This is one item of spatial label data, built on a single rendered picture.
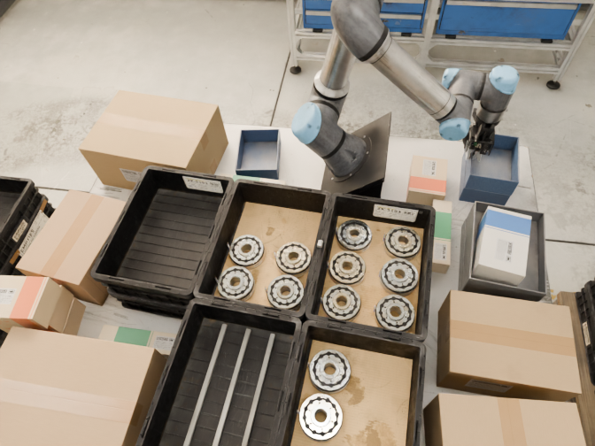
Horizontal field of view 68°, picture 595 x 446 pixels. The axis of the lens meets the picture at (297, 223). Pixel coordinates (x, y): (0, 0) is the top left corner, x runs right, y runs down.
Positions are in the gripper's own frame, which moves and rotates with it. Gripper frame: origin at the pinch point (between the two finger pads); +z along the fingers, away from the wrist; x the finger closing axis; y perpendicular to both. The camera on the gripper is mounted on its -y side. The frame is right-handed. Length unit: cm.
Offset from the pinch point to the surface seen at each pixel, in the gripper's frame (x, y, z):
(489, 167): 7.3, -0.2, 4.9
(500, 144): 10.1, -9.6, 2.8
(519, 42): 33, -142, 52
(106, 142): -120, 26, -8
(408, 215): -17.5, 33.3, -6.6
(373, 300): -23, 59, -1
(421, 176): -14.4, 8.5, 4.8
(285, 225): -53, 41, -1
